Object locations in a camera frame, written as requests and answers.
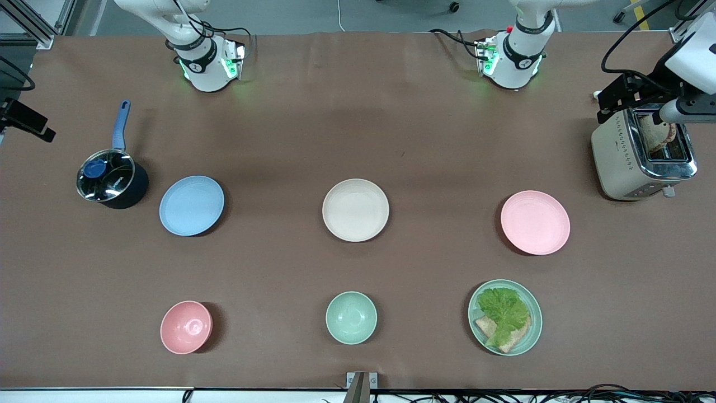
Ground silver toaster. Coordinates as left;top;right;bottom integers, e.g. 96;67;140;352
591;104;699;202

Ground aluminium frame profile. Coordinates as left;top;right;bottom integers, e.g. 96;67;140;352
0;0;76;50
669;8;716;44

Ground glass pot lid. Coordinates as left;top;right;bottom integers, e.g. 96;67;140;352
77;149;136;202

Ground toast slice in toaster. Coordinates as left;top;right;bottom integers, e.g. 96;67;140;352
638;114;677;155

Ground grey metal bracket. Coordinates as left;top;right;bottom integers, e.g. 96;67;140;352
346;372;379;403

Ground dark blue saucepan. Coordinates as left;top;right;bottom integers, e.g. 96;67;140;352
77;100;150;210

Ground pink plate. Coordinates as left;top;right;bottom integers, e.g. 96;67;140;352
500;190;571;256

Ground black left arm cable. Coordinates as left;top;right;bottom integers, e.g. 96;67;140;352
601;0;679;76

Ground black cable bundle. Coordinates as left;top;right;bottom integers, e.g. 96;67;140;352
322;383;716;403

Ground green plate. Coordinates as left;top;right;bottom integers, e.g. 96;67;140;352
468;279;543;357

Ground blue plate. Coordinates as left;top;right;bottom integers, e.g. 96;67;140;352
159;175;225;237

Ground pink bowl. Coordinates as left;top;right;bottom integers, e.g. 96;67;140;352
160;301;213;355

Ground green bowl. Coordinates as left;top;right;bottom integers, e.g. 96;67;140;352
326;291;378;345

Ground green lettuce leaf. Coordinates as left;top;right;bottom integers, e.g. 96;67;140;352
477;287;530;348

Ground brown bread slice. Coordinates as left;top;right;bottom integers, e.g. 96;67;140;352
474;316;533;354

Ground beige plate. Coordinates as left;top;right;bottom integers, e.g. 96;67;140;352
322;179;390;243

